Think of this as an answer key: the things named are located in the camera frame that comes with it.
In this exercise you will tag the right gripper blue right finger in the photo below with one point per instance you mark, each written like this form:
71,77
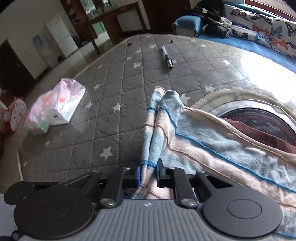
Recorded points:
168,177

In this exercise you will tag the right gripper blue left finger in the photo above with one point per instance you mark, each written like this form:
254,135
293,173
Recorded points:
131,176

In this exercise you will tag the blue striped sweater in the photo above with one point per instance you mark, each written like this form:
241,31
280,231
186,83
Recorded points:
192,139

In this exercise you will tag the round table heater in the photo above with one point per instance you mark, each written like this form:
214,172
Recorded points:
260,115

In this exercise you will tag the black white pen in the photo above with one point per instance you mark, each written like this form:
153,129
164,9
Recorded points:
168,59

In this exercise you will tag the blue sofa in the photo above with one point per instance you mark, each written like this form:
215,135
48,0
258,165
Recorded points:
193,26

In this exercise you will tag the white refrigerator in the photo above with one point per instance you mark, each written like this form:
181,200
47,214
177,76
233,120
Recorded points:
60,37

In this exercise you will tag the dark wooden cabinet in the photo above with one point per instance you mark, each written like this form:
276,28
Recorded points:
91,18

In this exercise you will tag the black bag on sofa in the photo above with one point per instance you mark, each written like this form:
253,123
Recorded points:
212,14

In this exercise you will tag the left butterfly pillow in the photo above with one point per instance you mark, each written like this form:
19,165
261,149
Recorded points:
249,26

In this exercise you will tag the butterfly pillow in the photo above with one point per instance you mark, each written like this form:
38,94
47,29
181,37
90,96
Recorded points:
249,26
283,37

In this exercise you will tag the right butterfly pillow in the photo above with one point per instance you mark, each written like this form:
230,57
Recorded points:
283,37

